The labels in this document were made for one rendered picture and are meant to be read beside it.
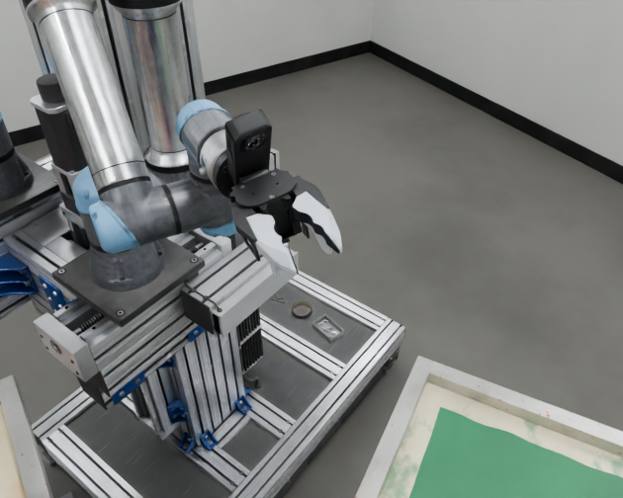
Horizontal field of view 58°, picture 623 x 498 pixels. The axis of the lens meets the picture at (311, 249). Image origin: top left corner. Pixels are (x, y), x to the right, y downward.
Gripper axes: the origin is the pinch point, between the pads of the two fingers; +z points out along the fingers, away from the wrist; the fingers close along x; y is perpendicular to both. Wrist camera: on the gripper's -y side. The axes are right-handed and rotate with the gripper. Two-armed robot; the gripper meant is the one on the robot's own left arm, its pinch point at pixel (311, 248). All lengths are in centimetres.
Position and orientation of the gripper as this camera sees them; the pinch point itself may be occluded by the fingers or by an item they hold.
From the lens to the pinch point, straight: 56.4
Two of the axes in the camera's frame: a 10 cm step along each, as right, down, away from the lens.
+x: -8.7, 4.1, -2.7
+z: 4.7, 5.8, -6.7
